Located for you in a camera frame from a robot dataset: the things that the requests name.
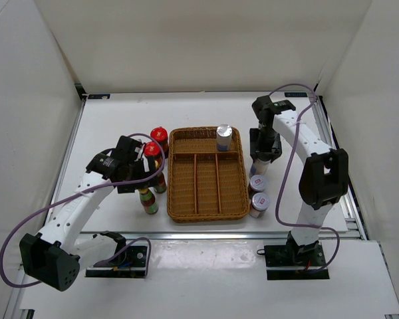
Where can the pink spice jar white lid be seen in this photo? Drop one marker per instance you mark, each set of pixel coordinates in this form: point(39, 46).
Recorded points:
point(260, 203)

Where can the red cap sauce jar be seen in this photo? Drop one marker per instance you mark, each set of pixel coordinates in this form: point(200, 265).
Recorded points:
point(152, 151)
point(161, 136)

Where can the yellow cap sauce bottle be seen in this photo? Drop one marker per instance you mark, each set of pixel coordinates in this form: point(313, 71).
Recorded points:
point(148, 201)
point(161, 186)

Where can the red cap sauce jar front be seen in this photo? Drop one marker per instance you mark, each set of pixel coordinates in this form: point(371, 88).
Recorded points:
point(152, 151)

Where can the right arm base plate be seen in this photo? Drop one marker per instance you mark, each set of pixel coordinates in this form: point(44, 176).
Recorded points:
point(280, 265)

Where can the silver cap white shaker front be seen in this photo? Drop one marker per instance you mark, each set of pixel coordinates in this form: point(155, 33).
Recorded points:
point(258, 167)

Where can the silver cap white shaker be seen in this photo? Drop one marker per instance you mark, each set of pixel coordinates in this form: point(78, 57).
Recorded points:
point(224, 137)
point(258, 167)

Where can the dark spice jar white lid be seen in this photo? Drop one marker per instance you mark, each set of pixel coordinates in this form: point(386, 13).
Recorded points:
point(257, 184)

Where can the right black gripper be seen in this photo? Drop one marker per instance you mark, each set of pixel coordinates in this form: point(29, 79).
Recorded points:
point(275, 149)

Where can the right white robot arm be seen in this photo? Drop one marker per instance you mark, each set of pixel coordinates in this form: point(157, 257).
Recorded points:
point(324, 178)

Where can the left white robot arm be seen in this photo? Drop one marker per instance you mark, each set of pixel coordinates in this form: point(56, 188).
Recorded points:
point(53, 256)

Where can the yellow cap sauce bottle front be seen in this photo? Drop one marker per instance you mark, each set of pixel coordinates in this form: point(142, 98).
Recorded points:
point(148, 201)

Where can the red cap sauce jar rear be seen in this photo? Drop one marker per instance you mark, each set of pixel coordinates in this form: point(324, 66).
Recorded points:
point(161, 136)

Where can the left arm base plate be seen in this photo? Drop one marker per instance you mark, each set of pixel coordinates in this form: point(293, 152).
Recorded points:
point(133, 263)

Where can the woven wicker divided tray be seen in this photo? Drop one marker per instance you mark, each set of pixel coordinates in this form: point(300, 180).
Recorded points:
point(205, 184)

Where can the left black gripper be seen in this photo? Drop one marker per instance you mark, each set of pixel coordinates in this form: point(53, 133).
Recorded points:
point(139, 163)

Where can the yellow cap sauce bottle rear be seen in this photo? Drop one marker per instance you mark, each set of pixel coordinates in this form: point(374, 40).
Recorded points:
point(161, 186)

